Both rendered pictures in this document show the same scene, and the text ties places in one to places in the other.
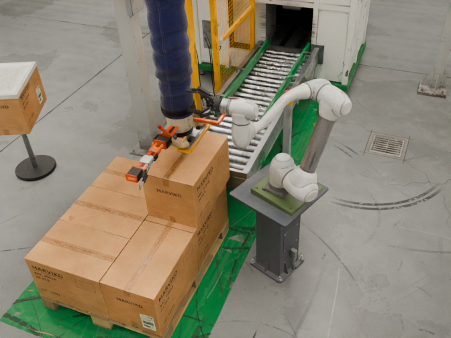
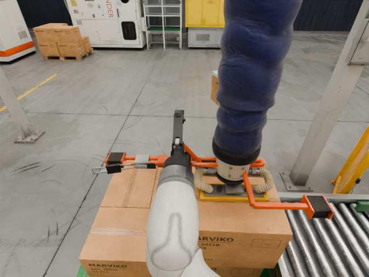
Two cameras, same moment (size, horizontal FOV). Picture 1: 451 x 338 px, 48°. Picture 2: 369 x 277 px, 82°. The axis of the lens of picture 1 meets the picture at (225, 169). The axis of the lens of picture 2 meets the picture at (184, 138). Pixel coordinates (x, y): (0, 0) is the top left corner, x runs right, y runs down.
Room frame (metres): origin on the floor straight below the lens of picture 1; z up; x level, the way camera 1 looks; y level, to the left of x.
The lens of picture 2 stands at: (2.32, -0.36, 1.98)
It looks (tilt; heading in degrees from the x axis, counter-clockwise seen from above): 36 degrees down; 68
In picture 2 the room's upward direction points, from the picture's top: straight up
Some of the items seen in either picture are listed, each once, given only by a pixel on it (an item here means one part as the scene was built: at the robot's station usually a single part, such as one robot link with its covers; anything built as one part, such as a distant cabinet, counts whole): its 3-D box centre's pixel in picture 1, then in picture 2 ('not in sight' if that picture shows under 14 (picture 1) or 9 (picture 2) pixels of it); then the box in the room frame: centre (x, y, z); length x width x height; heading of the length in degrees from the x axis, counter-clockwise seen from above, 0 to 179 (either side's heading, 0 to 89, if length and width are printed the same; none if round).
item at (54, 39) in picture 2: not in sight; (65, 41); (1.53, 7.77, 0.45); 1.21 x 1.03 x 0.91; 155
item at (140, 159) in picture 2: (146, 161); (142, 161); (2.42, 0.47, 1.23); 0.07 x 0.07 x 0.04; 67
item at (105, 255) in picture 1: (136, 235); (176, 212); (2.67, 0.70, 0.34); 1.20 x 1.00 x 0.40; 156
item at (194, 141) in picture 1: (193, 135); (233, 190); (2.81, 0.20, 1.13); 0.34 x 0.10 x 0.05; 157
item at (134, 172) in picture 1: (134, 174); (116, 159); (2.30, 0.53, 1.24); 0.08 x 0.07 x 0.05; 157
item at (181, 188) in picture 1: (188, 175); (225, 219); (2.86, 0.27, 0.74); 0.60 x 0.40 x 0.40; 155
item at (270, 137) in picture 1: (286, 107); not in sight; (4.10, -0.62, 0.50); 2.31 x 0.05 x 0.19; 156
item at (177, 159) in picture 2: (214, 104); (177, 162); (2.46, 0.04, 1.58); 0.09 x 0.07 x 0.08; 67
